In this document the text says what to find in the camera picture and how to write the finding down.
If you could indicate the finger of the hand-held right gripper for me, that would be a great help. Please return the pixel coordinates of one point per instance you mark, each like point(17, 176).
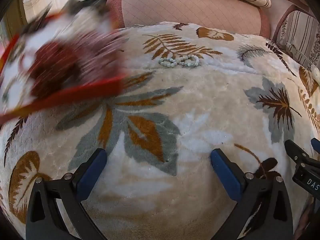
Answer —
point(316, 145)
point(295, 153)

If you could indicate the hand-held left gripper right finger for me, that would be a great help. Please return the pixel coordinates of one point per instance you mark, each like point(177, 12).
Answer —
point(225, 173)

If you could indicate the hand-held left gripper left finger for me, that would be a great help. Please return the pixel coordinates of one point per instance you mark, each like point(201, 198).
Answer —
point(93, 172)

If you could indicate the leaf print plush blanket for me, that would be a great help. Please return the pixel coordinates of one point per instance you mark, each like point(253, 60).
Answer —
point(200, 100)

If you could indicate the pink quilted cushion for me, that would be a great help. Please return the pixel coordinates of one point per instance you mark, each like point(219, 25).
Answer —
point(187, 7)

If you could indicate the red patterned cloth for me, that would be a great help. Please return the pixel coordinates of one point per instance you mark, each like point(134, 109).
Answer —
point(57, 65)

